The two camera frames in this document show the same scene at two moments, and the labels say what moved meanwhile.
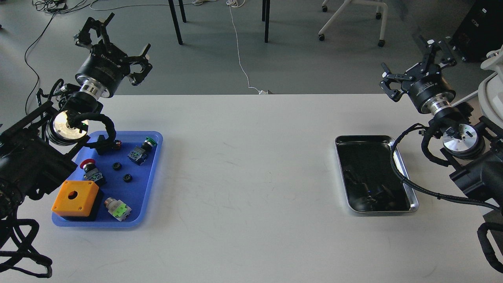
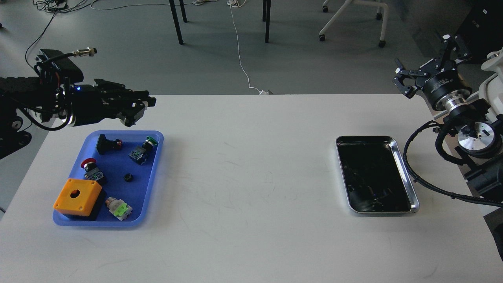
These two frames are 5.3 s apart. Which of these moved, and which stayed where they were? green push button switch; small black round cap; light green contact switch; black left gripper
Moved: black left gripper
Stayed: green push button switch; light green contact switch; small black round cap
